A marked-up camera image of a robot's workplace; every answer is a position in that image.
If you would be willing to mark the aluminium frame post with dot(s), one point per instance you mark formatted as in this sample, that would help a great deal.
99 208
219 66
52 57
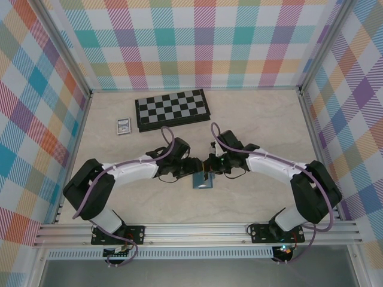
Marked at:
64 51
324 45

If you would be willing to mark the long aluminium mounting rail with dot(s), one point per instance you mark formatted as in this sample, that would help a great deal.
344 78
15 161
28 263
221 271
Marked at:
194 234

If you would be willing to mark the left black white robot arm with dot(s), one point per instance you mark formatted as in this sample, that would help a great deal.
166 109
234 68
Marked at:
89 206

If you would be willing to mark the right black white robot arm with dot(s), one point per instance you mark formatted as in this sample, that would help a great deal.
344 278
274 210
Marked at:
314 197

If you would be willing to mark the small circuit board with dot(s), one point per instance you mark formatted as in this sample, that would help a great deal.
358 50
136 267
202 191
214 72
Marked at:
284 250
118 250

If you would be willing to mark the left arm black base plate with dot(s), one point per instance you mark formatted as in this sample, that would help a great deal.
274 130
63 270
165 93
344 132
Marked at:
136 234

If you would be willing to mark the black grey folding chessboard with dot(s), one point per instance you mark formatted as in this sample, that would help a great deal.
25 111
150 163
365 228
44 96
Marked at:
170 109

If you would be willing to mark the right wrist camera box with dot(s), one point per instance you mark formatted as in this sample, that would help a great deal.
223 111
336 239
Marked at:
218 149

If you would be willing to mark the aluminium frame side rail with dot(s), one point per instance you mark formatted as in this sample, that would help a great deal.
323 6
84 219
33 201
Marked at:
79 137
314 134

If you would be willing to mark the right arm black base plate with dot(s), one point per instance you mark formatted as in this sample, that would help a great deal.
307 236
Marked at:
260 233

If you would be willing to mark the blue leather card holder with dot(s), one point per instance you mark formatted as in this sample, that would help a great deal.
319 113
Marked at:
203 183

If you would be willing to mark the small grey card case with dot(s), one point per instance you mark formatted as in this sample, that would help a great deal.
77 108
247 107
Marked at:
124 126

